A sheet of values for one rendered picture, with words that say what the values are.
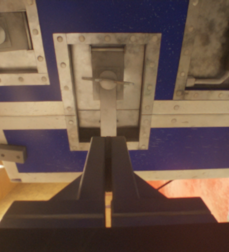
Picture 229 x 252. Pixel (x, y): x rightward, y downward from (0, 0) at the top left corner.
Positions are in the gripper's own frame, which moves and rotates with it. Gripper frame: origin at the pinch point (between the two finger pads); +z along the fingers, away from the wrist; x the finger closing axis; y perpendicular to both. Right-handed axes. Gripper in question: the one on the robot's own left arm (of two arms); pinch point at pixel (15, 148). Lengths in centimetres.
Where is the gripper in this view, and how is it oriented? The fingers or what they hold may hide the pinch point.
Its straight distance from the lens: 34.5
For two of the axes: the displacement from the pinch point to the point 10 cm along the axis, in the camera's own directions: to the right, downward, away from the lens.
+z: 9.8, 1.3, 1.2
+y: -1.8, 8.4, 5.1
